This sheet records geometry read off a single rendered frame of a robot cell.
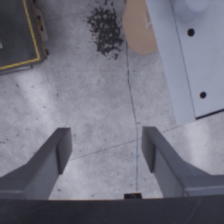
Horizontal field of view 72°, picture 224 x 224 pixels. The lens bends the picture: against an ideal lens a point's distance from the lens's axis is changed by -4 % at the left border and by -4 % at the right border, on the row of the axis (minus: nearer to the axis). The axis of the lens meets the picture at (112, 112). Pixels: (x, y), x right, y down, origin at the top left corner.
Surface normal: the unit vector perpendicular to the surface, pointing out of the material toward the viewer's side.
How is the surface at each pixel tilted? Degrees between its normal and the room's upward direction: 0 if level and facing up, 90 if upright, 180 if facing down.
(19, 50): 0
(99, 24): 0
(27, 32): 0
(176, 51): 11
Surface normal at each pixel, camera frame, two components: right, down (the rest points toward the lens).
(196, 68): 0.02, 0.25
